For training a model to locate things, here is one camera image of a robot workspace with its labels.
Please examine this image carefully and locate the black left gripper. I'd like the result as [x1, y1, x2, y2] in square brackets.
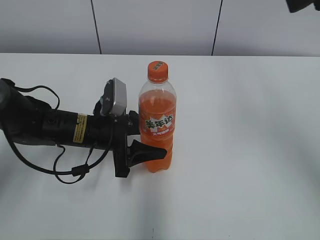
[93, 102, 167, 178]

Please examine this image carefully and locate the orange Mirinda soda bottle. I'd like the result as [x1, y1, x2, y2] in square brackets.
[138, 73, 177, 173]

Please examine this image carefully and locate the orange bottle cap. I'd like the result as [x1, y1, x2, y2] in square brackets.
[147, 61, 169, 84]

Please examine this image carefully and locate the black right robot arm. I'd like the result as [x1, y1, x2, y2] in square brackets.
[286, 0, 320, 13]

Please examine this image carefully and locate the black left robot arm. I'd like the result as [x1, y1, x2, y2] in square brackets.
[0, 78, 167, 181]

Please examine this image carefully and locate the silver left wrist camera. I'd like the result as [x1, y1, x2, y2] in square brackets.
[99, 77, 127, 116]

